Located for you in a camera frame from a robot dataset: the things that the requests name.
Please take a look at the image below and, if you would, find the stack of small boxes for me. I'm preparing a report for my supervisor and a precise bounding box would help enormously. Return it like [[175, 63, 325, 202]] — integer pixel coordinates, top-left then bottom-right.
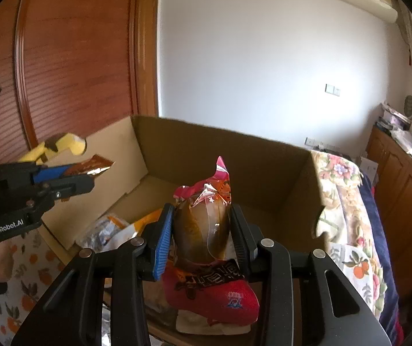
[[375, 101, 410, 132]]

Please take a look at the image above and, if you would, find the floral blanket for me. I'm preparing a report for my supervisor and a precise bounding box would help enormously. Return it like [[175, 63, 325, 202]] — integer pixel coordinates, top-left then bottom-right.
[[310, 149, 389, 318]]

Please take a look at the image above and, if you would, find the brown gold snack packet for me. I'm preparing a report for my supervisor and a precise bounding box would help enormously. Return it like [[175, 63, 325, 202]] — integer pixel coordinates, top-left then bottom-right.
[[62, 154, 116, 185]]

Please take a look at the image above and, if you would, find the red snack packet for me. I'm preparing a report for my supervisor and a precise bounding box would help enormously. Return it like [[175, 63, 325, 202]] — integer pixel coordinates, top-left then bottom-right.
[[163, 156, 261, 328]]

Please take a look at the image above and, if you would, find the wooden low cabinet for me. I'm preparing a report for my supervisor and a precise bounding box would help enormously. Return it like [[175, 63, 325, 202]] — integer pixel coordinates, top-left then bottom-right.
[[366, 126, 412, 296]]

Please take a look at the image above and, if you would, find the pile of snack packets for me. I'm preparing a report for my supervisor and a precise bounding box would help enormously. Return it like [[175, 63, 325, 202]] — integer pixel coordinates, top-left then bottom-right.
[[76, 209, 253, 336]]

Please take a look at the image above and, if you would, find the clear plastic bag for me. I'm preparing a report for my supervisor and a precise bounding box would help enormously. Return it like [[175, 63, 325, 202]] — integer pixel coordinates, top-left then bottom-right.
[[390, 128, 412, 168]]

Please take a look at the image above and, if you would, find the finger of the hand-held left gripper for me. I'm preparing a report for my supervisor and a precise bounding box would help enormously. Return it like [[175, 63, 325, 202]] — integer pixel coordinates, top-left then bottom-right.
[[0, 161, 70, 190], [29, 176, 95, 203]]

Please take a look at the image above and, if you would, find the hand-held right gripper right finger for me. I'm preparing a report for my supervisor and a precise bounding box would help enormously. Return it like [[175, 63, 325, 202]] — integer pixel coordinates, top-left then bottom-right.
[[229, 204, 390, 346]]

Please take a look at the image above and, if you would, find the wooden door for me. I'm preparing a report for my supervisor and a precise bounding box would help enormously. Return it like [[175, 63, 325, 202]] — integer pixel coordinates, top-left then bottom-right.
[[0, 0, 160, 174]]

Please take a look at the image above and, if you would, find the cardboard box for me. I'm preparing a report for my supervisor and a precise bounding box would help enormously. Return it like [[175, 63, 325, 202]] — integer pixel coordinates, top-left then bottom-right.
[[42, 115, 331, 346]]

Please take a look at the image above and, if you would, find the white carton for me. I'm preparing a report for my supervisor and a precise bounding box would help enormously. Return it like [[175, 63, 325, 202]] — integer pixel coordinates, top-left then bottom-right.
[[358, 157, 380, 188]]

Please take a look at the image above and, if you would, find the navy blue blanket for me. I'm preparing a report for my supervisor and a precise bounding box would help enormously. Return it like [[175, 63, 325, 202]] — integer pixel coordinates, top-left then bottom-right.
[[359, 171, 403, 346]]

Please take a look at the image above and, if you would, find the orange fruit print tablecloth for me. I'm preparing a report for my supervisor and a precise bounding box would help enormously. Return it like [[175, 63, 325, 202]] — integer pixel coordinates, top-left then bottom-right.
[[0, 229, 385, 346]]

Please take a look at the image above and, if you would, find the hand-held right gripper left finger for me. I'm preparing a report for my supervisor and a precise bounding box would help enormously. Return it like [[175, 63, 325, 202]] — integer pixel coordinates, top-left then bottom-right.
[[11, 202, 175, 346]]

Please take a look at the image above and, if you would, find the yellow plush toy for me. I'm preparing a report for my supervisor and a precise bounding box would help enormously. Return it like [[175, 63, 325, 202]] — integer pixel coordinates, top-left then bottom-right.
[[18, 133, 87, 164]]

